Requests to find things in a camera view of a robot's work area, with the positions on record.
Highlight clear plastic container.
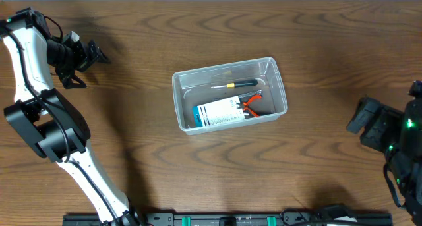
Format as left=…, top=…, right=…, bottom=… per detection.
left=172, top=57, right=288, bottom=135

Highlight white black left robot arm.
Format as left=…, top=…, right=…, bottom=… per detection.
left=1, top=8, right=144, bottom=225

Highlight small claw hammer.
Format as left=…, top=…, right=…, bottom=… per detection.
left=256, top=112, right=273, bottom=117

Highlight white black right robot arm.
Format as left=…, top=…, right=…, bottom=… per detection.
left=346, top=80, right=421, bottom=225

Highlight red handled pliers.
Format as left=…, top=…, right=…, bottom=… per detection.
left=237, top=94, right=262, bottom=118

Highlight silver combination wrench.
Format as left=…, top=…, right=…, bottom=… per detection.
left=213, top=90, right=262, bottom=101

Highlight black yellow screwdriver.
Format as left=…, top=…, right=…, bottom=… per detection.
left=212, top=79, right=258, bottom=89

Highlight blue white cardboard box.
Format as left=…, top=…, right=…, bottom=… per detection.
left=192, top=96, right=245, bottom=127

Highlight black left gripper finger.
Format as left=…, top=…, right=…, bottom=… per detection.
left=61, top=74, right=87, bottom=89
left=88, top=40, right=111, bottom=64

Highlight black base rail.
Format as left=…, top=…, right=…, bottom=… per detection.
left=62, top=211, right=393, bottom=226

